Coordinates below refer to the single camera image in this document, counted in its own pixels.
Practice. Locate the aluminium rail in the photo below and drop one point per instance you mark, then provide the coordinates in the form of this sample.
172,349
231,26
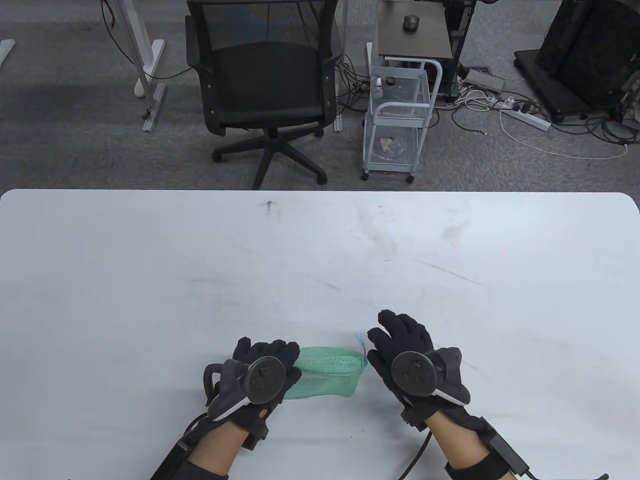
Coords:
339,117
154,112

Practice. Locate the black computer mouse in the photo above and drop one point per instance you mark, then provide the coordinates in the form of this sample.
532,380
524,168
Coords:
411,23

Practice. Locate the white desk leg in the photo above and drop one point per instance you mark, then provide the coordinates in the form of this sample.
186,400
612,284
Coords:
148,62

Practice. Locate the person's left forearm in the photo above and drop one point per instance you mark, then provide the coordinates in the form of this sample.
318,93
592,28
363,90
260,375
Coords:
215,450

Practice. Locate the person's right hand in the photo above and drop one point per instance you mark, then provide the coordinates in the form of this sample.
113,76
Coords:
405,332

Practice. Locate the white desk foot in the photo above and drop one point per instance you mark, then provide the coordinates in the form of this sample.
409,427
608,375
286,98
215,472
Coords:
5,50

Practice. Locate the grey power adapter box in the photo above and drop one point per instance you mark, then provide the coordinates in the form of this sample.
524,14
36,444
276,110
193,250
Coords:
484,80

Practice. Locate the black mesh office chair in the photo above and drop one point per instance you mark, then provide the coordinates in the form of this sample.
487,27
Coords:
265,80

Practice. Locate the dark brown side table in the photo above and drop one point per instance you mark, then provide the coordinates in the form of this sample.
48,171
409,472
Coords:
425,42

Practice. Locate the crumpled clear plastic wrap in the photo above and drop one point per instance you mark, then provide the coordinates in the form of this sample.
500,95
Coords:
392,147

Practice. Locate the black wrist sensor box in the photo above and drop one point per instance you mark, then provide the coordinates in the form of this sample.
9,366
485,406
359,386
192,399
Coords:
507,452
172,460

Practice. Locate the white power strip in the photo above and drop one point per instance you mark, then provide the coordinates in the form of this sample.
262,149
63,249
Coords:
530,119

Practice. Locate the person's left hand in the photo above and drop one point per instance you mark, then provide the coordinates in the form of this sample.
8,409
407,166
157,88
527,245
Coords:
272,350

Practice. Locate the person's right forearm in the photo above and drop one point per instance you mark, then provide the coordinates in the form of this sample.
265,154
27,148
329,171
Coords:
452,445

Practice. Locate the dark grey hand controller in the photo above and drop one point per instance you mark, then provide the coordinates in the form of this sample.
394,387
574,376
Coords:
262,380
415,375

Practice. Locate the green mesh toiletry bag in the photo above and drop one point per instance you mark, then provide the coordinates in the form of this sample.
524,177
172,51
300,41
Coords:
325,375

